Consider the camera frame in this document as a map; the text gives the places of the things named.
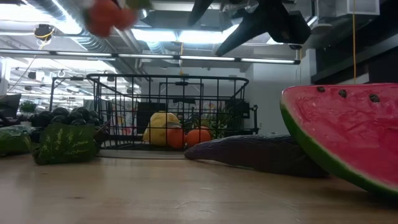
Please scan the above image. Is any green cucumber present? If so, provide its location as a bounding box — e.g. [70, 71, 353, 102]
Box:
[0, 124, 35, 157]

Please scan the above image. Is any green background plant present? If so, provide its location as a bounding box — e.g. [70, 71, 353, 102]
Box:
[19, 100, 37, 114]

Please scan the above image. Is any black grape bunch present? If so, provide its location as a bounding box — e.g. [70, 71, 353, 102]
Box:
[29, 106, 108, 147]

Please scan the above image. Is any white ceiling unit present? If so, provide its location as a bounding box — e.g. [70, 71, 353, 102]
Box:
[317, 0, 381, 18]

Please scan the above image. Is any orange tangerine cluster with leaf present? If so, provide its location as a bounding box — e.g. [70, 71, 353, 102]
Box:
[84, 0, 139, 38]
[166, 126, 213, 149]

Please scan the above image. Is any yellow pear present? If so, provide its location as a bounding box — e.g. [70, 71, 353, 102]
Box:
[142, 111, 182, 147]

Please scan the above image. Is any black wire basket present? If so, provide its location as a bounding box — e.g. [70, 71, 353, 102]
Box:
[86, 73, 250, 151]

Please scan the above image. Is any long overhead light bar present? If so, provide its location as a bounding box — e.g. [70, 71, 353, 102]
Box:
[0, 49, 301, 65]

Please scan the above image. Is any red watermelon slice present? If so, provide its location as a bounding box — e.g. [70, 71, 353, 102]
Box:
[279, 82, 398, 197]

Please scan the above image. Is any purple eggplant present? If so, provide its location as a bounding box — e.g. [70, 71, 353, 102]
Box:
[183, 134, 330, 179]

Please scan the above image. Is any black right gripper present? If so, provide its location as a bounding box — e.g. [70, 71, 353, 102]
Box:
[188, 0, 312, 57]

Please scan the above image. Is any yellow hanging cord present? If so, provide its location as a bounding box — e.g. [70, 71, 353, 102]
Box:
[352, 0, 357, 84]
[179, 42, 185, 75]

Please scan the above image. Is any black background monitor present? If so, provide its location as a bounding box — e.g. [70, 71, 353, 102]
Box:
[0, 93, 22, 119]

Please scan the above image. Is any green pear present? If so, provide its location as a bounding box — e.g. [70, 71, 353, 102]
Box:
[32, 123, 96, 166]

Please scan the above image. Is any black ceiling cord reel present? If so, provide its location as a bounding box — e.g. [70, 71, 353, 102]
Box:
[33, 24, 56, 42]

